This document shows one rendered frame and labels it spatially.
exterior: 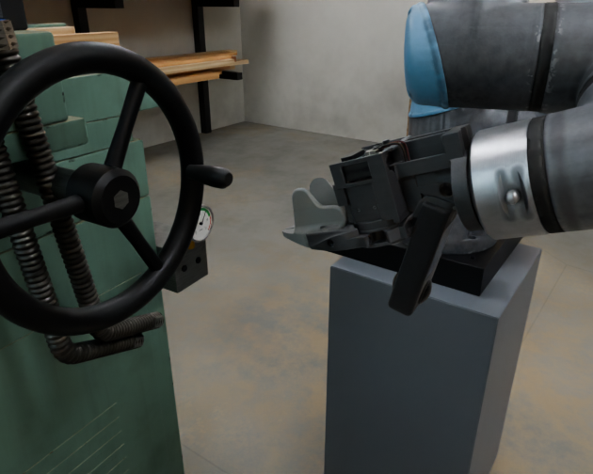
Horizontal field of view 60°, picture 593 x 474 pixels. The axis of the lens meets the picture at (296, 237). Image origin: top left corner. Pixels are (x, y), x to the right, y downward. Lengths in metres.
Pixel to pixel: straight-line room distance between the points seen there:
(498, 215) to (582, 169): 0.06
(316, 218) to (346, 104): 3.68
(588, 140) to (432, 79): 0.15
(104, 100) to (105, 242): 0.20
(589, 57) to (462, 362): 0.57
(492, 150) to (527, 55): 0.10
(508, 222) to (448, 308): 0.47
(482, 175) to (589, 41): 0.14
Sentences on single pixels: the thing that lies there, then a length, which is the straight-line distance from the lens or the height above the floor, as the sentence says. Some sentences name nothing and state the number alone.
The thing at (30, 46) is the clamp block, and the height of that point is 0.95.
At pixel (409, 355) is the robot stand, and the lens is 0.95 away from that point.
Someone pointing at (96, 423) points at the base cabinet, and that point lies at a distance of 0.92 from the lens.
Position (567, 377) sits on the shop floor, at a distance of 1.73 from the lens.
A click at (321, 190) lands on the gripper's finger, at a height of 0.81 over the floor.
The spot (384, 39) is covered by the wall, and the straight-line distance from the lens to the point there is 3.98.
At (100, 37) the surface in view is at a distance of 0.97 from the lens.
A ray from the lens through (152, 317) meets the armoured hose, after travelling 0.77.
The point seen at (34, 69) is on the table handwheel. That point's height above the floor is 0.94.
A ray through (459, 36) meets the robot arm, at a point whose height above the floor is 0.96.
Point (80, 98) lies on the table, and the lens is 0.75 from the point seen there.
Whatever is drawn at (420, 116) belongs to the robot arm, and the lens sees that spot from 0.87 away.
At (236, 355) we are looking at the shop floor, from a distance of 1.64.
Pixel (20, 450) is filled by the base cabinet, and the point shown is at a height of 0.43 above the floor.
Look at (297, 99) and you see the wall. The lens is 4.41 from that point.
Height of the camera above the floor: 0.99
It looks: 24 degrees down
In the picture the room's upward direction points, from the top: straight up
